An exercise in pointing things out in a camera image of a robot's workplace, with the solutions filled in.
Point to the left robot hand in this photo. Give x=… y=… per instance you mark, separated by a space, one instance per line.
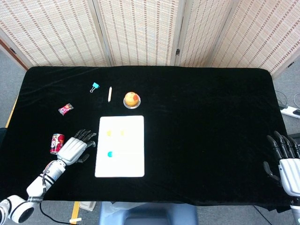
x=73 y=150

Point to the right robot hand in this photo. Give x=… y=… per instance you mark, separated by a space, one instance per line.
x=288 y=164

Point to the teal round token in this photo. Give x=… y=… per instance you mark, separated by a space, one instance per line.
x=110 y=154

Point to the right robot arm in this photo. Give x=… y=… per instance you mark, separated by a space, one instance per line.
x=295 y=211

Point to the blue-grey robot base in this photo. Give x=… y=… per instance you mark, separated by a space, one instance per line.
x=147 y=214

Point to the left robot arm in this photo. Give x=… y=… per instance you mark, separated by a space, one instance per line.
x=35 y=185

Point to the white rectangular board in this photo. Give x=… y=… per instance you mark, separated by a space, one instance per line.
x=126 y=164

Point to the red drink can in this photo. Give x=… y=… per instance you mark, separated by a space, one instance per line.
x=56 y=143

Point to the pink candy wrapper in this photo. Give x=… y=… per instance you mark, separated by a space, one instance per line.
x=65 y=109

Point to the white power strip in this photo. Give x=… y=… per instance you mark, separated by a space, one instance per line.
x=290 y=111

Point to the white plastic box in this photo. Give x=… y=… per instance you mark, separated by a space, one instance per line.
x=87 y=206

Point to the short wooden stick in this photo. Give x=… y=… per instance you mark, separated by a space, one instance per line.
x=109 y=94

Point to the blue binder clip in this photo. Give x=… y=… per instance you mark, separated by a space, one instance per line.
x=95 y=86

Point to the orange fruit jelly cup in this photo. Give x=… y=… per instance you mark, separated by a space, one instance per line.
x=132 y=99

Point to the black velvet tablecloth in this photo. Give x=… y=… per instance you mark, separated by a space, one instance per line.
x=199 y=131

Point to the woven bamboo folding screen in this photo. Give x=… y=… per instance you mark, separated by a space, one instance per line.
x=140 y=30

